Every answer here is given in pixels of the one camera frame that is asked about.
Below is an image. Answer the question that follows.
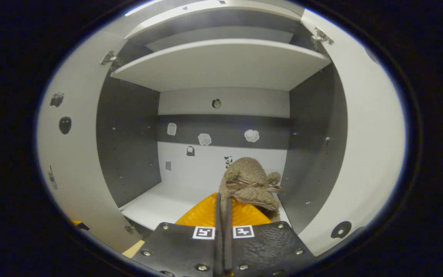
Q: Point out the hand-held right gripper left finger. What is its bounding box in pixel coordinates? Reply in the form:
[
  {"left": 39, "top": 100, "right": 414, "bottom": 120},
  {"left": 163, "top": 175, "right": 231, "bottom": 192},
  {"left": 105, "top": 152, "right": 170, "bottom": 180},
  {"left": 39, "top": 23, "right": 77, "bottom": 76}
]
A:
[{"left": 131, "top": 192, "right": 224, "bottom": 277}]

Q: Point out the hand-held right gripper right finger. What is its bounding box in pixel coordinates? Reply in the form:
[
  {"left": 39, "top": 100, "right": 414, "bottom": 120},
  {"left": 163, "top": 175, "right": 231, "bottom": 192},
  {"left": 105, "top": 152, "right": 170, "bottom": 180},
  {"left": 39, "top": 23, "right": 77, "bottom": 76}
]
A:
[{"left": 223, "top": 192, "right": 317, "bottom": 277}]

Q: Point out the white cabinet door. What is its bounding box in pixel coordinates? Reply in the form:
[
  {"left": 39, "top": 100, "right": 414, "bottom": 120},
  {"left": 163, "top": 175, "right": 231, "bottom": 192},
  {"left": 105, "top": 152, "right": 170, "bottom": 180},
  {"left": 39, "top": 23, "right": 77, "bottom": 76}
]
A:
[
  {"left": 36, "top": 31, "right": 145, "bottom": 254},
  {"left": 296, "top": 8, "right": 407, "bottom": 257}
]

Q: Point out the brown fuzzy shoe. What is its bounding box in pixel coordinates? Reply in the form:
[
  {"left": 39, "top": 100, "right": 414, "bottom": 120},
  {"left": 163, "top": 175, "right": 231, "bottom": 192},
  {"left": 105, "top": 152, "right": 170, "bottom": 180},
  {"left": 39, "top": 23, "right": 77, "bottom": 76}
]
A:
[{"left": 218, "top": 157, "right": 284, "bottom": 224}]

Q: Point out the white shoe cabinet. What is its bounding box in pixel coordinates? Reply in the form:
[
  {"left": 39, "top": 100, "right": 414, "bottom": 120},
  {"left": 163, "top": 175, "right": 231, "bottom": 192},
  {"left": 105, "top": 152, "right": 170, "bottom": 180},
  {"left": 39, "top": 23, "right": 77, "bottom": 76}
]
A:
[{"left": 97, "top": 0, "right": 349, "bottom": 236}]

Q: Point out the white cabinet floor board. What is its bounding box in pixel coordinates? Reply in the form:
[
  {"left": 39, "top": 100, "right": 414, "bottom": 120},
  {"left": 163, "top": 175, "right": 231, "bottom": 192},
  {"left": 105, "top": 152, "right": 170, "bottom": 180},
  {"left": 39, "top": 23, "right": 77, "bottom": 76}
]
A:
[{"left": 120, "top": 180, "right": 292, "bottom": 231}]

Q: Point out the metal door hinge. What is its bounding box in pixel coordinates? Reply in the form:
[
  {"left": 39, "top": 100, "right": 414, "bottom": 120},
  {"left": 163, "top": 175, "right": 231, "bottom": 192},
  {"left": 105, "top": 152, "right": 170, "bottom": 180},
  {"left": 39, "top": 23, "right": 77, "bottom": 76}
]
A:
[
  {"left": 99, "top": 49, "right": 124, "bottom": 72},
  {"left": 310, "top": 26, "right": 335, "bottom": 53}
]

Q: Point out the wide white cabinet shelf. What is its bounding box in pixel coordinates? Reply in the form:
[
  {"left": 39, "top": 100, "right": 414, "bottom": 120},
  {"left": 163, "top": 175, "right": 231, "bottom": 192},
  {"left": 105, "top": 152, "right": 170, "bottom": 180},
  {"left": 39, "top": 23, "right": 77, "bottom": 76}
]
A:
[{"left": 110, "top": 38, "right": 332, "bottom": 92}]

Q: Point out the narrow white cabinet shelf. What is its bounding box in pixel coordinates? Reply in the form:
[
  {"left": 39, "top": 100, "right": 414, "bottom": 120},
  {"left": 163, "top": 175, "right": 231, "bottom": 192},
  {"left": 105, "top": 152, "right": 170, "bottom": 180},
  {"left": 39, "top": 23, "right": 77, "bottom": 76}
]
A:
[{"left": 145, "top": 25, "right": 303, "bottom": 53}]

